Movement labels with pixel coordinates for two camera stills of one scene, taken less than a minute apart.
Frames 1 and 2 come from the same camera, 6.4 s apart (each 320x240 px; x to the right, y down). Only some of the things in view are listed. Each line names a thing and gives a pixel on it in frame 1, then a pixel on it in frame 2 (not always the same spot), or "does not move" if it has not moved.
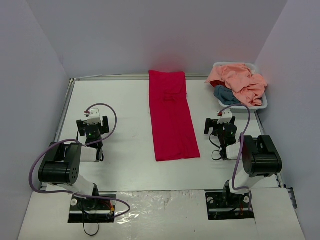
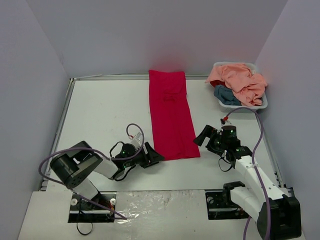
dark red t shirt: [217, 82] does not move
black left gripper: [105, 124] to [145, 157]
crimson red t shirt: [174, 134] does not move
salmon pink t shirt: [249, 88] does not move
